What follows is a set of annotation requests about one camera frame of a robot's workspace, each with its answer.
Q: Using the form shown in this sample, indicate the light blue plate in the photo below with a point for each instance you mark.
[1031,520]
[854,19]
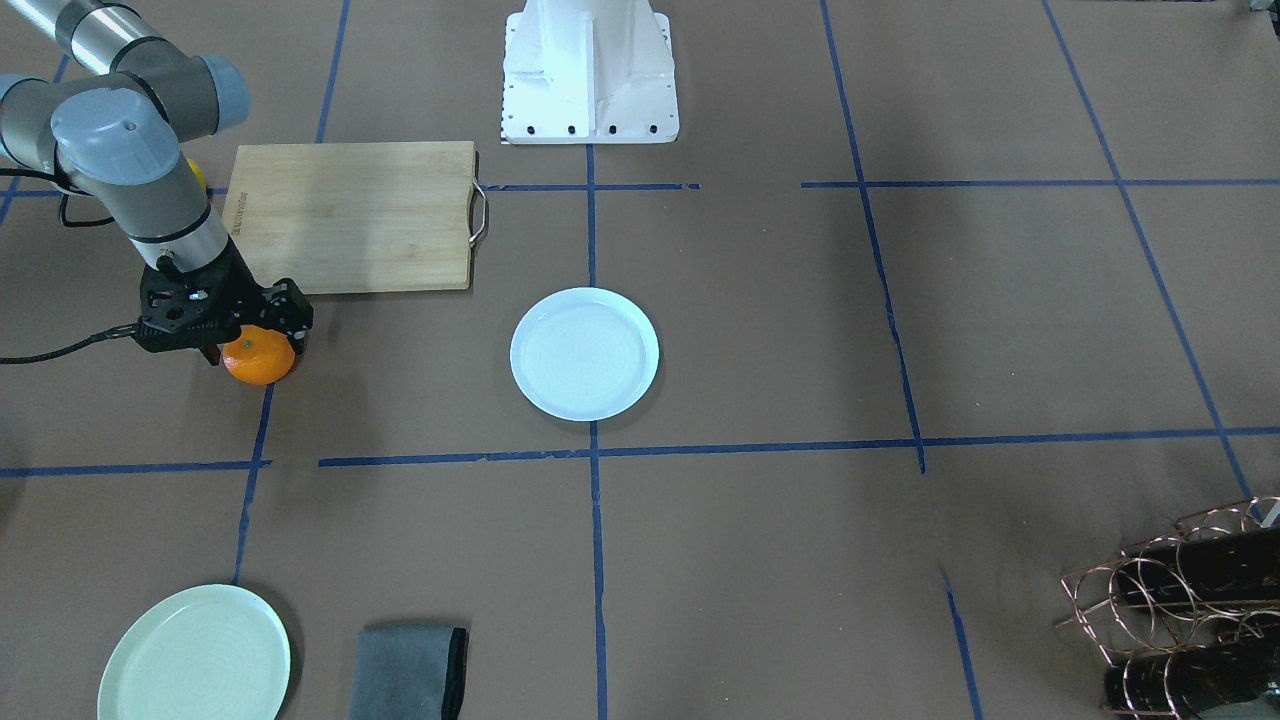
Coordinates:
[584,354]

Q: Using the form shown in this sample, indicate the dark bottle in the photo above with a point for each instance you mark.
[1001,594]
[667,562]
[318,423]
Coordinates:
[1226,570]
[1188,683]

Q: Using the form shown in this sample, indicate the pale green plate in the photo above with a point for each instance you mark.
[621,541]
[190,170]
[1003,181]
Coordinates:
[214,651]

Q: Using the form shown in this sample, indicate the orange fruit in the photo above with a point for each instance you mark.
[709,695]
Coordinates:
[258,356]

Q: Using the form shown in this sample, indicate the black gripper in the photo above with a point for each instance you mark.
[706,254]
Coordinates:
[284,307]

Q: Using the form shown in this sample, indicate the wooden cutting board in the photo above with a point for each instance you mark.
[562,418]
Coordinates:
[377,217]

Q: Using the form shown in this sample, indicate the grey folded cloth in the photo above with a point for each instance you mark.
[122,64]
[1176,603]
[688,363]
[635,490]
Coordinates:
[409,671]

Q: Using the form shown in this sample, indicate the copper wire bottle rack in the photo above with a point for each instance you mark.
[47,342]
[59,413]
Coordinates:
[1186,622]

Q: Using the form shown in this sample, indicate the upper yellow lemon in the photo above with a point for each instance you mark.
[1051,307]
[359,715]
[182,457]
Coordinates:
[199,174]

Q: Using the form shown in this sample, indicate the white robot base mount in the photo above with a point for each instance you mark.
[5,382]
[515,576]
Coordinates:
[588,72]

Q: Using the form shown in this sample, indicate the upper dark bottle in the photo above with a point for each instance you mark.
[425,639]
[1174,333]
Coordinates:
[1226,570]

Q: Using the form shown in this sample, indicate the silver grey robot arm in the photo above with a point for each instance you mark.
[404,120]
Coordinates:
[117,137]

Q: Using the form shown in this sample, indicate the lower dark bottle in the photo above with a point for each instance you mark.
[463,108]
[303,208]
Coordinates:
[1188,683]

